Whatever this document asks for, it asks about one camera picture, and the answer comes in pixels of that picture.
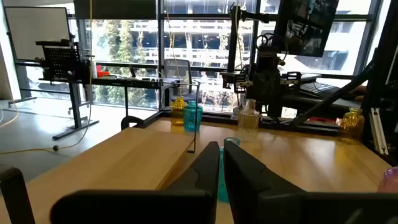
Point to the yellow embossed glass vase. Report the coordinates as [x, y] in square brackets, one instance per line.
[353, 124]

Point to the whiteboard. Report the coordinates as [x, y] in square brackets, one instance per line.
[37, 28]

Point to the person's hand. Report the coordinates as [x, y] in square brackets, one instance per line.
[359, 92]

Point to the black keyboard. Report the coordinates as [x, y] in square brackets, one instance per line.
[320, 88]

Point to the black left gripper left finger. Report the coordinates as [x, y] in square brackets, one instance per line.
[140, 208]

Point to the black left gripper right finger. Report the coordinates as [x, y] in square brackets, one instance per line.
[280, 208]

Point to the clear ribbed narrow-neck vase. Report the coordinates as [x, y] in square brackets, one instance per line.
[248, 123]

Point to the black computer monitor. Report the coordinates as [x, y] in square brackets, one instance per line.
[306, 28]

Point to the black table clamp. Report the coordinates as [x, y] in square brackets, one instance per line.
[127, 119]

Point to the black monitor stand pole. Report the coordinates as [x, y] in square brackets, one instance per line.
[233, 40]

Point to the tall pink ribbed bottle vase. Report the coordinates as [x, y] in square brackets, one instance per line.
[390, 182]

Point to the red object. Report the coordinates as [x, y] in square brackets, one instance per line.
[102, 74]

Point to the dark grey desk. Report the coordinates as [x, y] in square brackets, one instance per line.
[311, 101]

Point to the blue plastic cups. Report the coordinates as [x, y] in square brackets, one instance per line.
[192, 118]

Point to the black office chair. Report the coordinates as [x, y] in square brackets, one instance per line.
[177, 73]

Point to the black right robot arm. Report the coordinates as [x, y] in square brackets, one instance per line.
[265, 102]

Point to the silver aluminium bracket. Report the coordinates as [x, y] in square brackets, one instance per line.
[377, 130]

